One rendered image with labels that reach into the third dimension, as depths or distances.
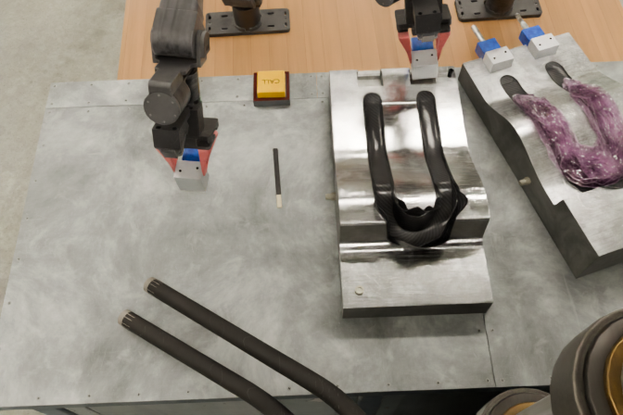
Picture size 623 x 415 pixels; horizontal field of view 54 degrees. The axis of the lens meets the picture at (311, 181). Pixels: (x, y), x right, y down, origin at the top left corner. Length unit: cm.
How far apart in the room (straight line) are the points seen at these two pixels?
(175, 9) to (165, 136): 20
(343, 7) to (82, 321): 92
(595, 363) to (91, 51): 246
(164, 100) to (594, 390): 74
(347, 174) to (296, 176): 16
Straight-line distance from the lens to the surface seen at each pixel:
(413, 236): 113
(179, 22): 100
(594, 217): 120
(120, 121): 140
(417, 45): 129
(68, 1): 292
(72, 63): 267
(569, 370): 40
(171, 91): 95
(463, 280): 113
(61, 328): 123
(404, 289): 111
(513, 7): 159
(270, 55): 146
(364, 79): 132
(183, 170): 113
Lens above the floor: 190
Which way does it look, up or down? 61 degrees down
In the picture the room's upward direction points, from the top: 2 degrees counter-clockwise
